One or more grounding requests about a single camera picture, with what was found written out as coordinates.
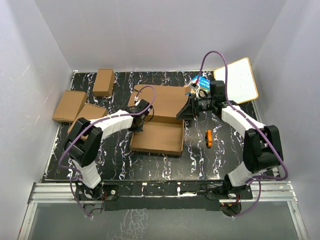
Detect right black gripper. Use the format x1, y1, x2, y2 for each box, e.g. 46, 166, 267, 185
176, 93, 216, 120

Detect orange toy car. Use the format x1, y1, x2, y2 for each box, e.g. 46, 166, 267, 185
205, 130, 213, 148

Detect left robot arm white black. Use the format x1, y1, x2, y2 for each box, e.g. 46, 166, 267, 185
62, 99, 153, 200

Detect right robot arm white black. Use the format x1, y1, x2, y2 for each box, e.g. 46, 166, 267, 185
176, 80, 284, 199

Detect folded brown cardboard box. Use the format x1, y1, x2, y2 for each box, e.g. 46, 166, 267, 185
67, 103, 108, 134

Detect blue Treehouse book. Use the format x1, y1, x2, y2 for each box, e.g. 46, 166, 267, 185
184, 76, 210, 96

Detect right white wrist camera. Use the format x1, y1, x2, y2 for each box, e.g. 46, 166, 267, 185
187, 80, 208, 99

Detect white board yellow frame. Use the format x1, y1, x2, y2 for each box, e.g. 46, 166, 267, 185
227, 57, 259, 104

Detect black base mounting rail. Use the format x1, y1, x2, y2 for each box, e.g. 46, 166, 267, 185
75, 180, 253, 212

